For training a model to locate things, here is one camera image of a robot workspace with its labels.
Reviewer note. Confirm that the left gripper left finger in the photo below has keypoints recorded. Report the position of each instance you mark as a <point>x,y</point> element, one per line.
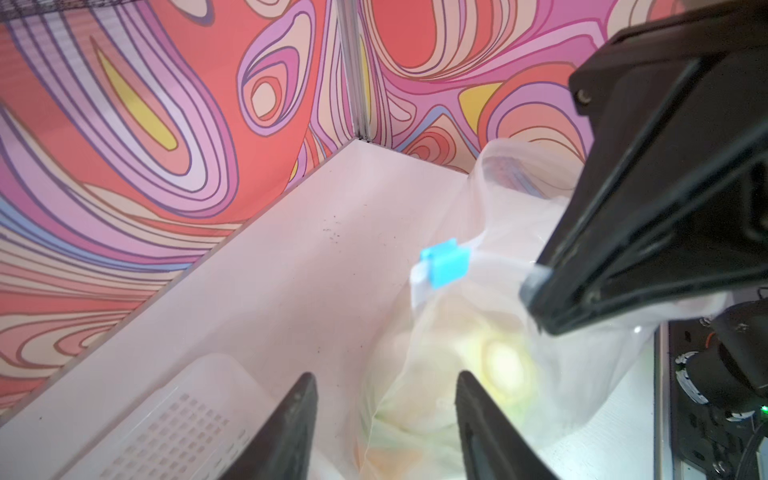
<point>282,447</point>

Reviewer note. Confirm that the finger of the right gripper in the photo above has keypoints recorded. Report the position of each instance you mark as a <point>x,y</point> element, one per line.
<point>672,201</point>

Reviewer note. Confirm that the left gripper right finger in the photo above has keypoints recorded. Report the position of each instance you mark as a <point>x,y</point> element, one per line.
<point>491,446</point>

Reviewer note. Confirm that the white plastic perforated basket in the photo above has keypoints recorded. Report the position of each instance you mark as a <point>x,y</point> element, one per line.
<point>194,427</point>

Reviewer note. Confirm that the green toy lettuce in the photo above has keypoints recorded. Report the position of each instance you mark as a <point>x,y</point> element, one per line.
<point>411,388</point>

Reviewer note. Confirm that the clear zip top bag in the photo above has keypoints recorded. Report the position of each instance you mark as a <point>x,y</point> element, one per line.
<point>488,246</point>

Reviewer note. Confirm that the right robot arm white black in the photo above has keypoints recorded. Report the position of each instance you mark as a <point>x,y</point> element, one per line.
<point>718,389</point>

